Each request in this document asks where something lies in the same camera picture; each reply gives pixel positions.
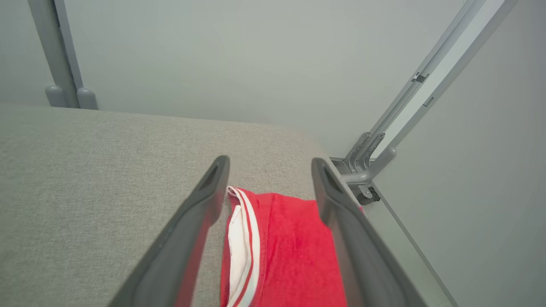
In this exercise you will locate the red basketball jersey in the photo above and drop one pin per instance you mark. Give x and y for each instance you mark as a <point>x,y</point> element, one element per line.
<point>294,256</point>

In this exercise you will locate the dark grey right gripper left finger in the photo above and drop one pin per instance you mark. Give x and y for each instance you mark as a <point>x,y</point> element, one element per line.
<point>183,256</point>

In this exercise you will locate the grey metal partition frame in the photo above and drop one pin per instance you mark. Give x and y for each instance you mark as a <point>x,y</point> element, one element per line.
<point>367,166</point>

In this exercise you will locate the grey partition post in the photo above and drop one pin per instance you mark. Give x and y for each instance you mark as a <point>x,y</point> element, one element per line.
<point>87,100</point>
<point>51,42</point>

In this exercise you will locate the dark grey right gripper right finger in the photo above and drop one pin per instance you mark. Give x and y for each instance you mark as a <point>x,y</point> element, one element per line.
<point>367,264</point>

